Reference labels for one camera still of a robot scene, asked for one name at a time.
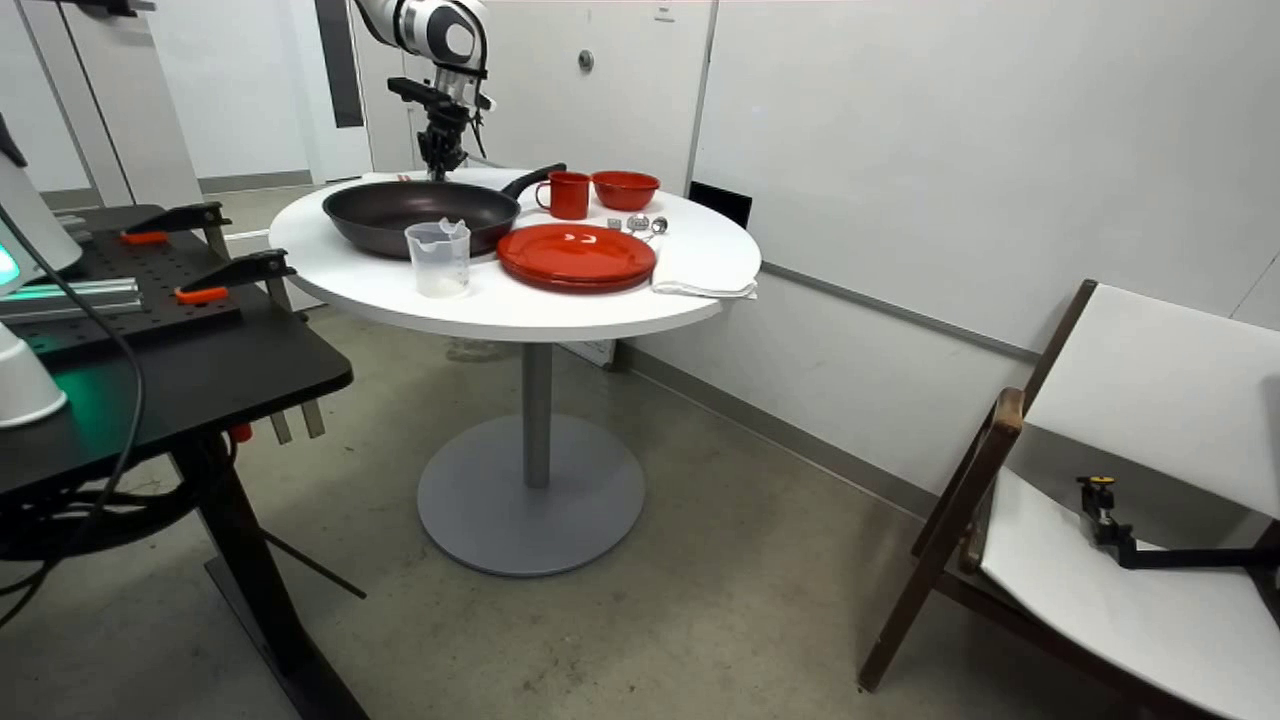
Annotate black chair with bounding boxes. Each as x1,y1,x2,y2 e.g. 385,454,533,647
688,178,757,233

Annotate metal utensil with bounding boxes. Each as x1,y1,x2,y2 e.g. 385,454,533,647
612,212,672,245

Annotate white rounded base cover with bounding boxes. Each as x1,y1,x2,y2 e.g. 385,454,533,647
0,319,72,432

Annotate plain white cloth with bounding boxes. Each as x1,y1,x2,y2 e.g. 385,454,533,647
647,218,763,304

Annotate red bowl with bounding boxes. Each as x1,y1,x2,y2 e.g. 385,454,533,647
590,170,663,218

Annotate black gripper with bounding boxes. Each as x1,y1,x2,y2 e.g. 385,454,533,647
413,84,473,184

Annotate grey slanted panel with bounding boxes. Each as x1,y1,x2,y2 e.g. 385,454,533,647
0,118,89,292

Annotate clear plastic measuring cup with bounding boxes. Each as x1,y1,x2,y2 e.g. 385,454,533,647
401,218,475,299

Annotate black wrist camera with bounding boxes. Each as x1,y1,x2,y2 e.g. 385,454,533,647
385,71,444,114

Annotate black frying pan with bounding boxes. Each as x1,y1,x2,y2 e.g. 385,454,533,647
322,159,572,265

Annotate red mug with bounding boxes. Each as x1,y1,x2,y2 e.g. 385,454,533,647
538,170,597,226

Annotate white round pedestal table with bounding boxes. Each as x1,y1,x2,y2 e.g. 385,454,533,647
264,165,769,580

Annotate black clamp with orange handle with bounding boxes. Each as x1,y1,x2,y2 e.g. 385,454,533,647
118,197,232,260
173,245,331,447

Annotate black desk cables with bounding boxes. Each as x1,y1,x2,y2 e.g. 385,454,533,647
0,256,194,633

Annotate red plate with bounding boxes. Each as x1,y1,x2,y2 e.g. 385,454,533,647
495,221,661,295

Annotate white door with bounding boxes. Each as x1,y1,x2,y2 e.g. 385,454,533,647
495,0,720,193

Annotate black robot desk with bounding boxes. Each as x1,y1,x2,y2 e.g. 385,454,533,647
0,197,357,720

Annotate silver aluminium rail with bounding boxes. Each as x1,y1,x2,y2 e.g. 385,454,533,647
0,272,144,323

